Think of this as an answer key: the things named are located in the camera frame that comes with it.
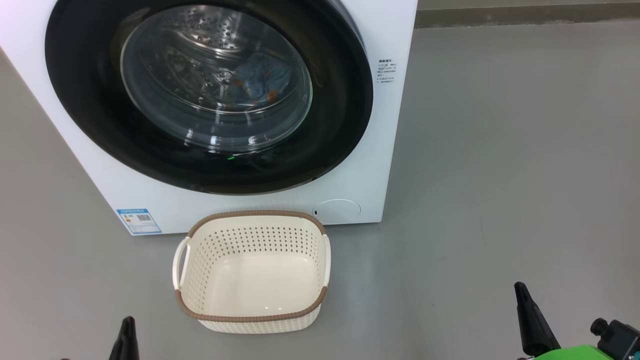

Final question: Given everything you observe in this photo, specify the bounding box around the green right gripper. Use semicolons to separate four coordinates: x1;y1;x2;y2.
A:
514;281;616;360

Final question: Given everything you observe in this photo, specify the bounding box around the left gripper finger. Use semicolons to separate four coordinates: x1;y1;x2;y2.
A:
108;316;141;360

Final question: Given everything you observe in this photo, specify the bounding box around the black round glass washer door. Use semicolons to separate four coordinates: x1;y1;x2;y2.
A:
44;0;375;196

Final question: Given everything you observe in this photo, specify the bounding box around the blue garment with orange patch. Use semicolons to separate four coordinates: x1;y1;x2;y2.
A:
230;75;286;107

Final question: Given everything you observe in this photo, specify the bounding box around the blue bear print garment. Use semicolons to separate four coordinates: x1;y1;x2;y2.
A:
235;52;293;93

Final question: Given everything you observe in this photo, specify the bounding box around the white front-load washing machine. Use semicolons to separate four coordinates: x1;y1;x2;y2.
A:
0;0;419;236

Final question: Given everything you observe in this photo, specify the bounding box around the blue energy label sticker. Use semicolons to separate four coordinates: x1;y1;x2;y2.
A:
116;208;163;235

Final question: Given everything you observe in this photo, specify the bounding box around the cream perforated laundry basket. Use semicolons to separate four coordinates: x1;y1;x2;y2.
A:
172;210;332;335

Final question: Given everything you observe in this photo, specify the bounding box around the round white filter cover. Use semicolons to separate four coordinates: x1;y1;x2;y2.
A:
312;199;362;224

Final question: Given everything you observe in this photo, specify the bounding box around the black text warning sticker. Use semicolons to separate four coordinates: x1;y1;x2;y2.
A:
377;58;399;86

